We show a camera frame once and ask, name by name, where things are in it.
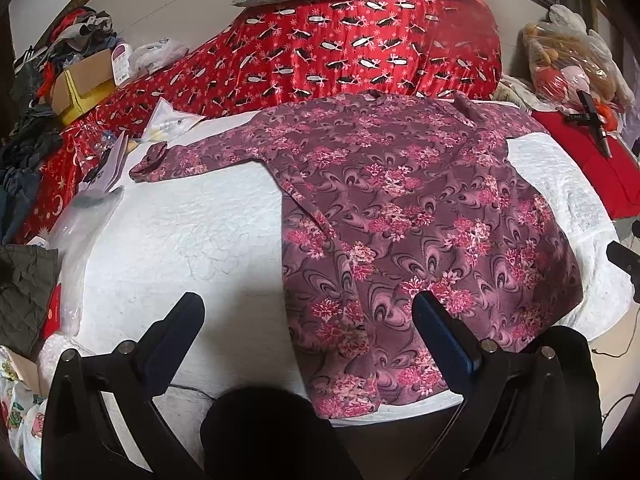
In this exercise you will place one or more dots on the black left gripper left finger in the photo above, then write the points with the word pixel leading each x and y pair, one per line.
pixel 79 438

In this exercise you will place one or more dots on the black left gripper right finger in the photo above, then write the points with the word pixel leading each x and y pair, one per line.
pixel 532 414

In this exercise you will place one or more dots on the purple floral shirt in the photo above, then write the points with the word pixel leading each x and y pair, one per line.
pixel 386 196

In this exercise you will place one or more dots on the pile of clothes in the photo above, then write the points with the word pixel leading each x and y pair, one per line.
pixel 29 152

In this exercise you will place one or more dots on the red cushion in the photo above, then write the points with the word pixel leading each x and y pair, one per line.
pixel 615 179

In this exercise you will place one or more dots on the dark grey cloth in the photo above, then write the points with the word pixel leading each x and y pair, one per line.
pixel 29 274

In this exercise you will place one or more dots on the clear plastic sheet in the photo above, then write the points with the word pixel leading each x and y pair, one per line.
pixel 73 236

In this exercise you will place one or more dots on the plush toys in plastic bag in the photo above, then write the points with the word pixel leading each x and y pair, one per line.
pixel 565 57

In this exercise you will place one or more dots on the white quilted mat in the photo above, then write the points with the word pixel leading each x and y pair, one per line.
pixel 219 234

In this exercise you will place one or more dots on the booklet papers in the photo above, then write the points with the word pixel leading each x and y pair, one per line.
pixel 103 177

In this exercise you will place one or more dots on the yellow cardboard box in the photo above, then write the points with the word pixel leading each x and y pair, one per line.
pixel 82 86

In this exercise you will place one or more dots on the white plastic bag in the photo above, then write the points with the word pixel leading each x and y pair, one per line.
pixel 150 58

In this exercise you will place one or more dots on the red penguin print blanket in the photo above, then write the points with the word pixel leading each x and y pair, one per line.
pixel 291 51

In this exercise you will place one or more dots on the black tripod handle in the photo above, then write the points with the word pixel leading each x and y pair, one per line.
pixel 590 119

